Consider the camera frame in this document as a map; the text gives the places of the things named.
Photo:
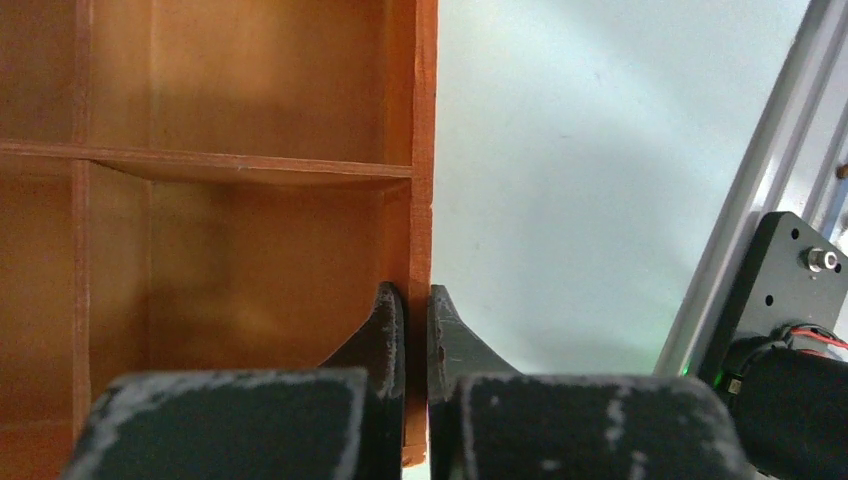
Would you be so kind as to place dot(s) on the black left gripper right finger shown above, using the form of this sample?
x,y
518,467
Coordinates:
x,y
487,420

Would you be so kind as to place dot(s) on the aluminium frame rail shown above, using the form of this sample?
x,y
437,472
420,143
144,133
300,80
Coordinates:
x,y
790,164

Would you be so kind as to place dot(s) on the wooden compartment tray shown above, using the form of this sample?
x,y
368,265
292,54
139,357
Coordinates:
x,y
205,185

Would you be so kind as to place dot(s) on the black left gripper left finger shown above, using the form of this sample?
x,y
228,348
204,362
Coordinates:
x,y
342,420

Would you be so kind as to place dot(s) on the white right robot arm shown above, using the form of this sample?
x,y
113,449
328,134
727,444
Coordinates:
x,y
769,360

